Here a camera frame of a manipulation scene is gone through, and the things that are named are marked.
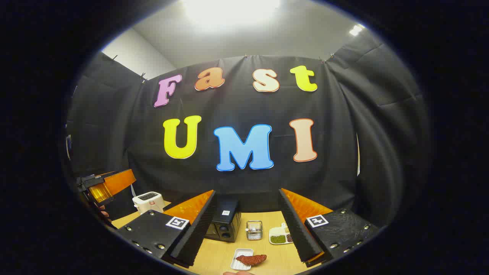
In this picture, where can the black electric oven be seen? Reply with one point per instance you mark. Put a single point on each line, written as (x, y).
(225, 225)

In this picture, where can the large ceiling light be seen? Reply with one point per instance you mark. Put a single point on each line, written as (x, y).
(229, 11)

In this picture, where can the small ceiling light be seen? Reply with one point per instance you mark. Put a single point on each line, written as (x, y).
(356, 29)

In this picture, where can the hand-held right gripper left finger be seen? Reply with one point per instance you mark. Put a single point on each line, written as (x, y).
(198, 229)

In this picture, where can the white toaster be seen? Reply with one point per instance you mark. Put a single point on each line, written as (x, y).
(147, 200)

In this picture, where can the white rectangular plate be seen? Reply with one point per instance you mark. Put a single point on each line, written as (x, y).
(238, 265)

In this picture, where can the red-brown meat piece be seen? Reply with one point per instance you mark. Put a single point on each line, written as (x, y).
(252, 259)

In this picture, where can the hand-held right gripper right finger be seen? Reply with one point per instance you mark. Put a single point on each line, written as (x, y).
(296, 229)

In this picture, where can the white divided bean tray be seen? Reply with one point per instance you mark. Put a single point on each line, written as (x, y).
(277, 239)

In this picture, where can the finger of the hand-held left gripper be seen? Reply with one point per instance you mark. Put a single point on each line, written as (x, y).
(118, 181)

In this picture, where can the clear plastic bottle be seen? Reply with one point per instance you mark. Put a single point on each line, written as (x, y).
(154, 207)

